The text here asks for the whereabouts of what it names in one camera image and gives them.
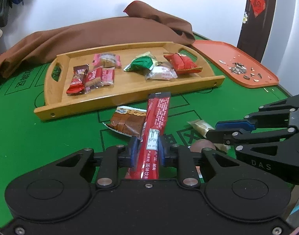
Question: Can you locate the pink jelly cup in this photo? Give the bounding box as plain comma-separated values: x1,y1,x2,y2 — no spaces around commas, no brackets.
190,139,216,153

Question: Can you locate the small beige candy packet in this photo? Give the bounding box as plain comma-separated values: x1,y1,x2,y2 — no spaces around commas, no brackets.
187,119,231,153

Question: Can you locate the brown cake snack packet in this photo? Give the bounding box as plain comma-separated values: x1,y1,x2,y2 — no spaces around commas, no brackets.
103,106,147,138

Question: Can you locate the long red snack stick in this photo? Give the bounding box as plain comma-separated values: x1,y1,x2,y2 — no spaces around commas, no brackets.
125,92,171,180

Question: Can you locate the orange plastic tray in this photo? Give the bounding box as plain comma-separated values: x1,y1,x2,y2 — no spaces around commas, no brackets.
193,40,279,89

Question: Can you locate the pile of sunflower seeds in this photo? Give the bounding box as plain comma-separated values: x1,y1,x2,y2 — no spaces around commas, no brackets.
218,58,273,82

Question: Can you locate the red biscuit packet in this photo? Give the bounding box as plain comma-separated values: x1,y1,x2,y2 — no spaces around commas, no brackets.
85,66,115,93

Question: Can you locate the red brown chocolate bar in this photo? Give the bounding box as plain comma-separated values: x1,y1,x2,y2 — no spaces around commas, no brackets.
66,64,89,95

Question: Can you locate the white snack packet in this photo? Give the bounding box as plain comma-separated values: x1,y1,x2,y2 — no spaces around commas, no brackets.
145,66,178,81

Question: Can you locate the red peanut bag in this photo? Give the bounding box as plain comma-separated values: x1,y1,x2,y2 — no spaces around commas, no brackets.
164,53,203,75

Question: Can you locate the bamboo serving tray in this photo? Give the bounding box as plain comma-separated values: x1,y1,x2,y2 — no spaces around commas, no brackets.
34,42,225,120

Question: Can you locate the pink pastry packet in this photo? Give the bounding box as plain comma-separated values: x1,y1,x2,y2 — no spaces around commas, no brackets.
93,53,122,68

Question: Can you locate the green snack packet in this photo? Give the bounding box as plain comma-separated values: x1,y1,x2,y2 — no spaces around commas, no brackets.
123,52,161,72

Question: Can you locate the dark door with red decoration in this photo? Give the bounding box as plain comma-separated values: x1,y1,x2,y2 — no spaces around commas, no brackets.
237,0,276,61

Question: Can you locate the brown cloth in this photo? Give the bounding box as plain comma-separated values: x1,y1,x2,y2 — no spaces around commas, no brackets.
0,1,195,79

